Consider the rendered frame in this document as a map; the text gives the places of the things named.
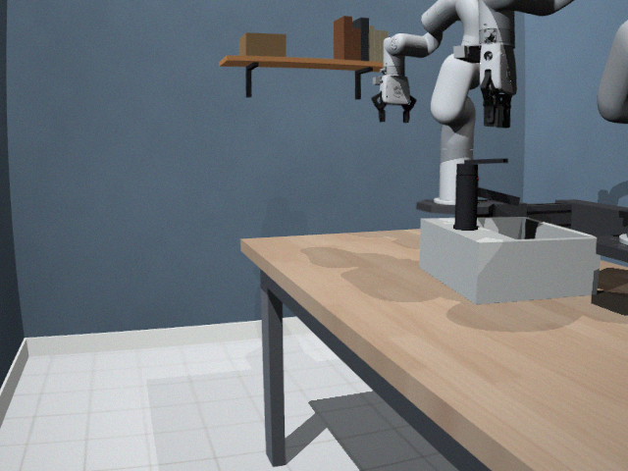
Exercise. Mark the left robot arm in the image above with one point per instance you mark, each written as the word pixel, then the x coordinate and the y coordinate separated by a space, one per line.
pixel 497 21

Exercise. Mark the white rectangular sink basin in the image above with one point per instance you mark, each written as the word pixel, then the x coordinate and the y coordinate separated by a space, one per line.
pixel 510 259

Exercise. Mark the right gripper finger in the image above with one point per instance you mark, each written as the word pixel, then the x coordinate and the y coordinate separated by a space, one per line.
pixel 408 108
pixel 382 112

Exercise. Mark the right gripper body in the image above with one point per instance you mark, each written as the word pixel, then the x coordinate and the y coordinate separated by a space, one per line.
pixel 395 89

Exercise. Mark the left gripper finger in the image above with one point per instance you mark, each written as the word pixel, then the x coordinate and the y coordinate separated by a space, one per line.
pixel 504 110
pixel 491 111

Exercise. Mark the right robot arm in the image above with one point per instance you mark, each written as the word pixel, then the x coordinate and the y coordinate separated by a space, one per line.
pixel 450 105

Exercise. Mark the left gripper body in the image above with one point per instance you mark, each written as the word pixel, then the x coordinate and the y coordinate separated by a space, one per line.
pixel 502 66

